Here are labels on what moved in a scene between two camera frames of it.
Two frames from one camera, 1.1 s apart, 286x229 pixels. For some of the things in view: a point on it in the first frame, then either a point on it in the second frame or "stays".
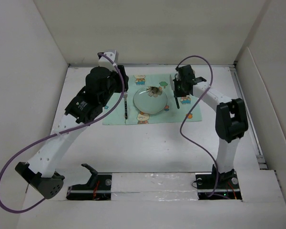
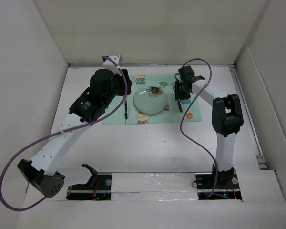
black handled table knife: x=172 y=85 → x=179 y=105
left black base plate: x=101 y=191 stays
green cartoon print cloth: x=126 y=113 stays
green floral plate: x=150 y=99 stays
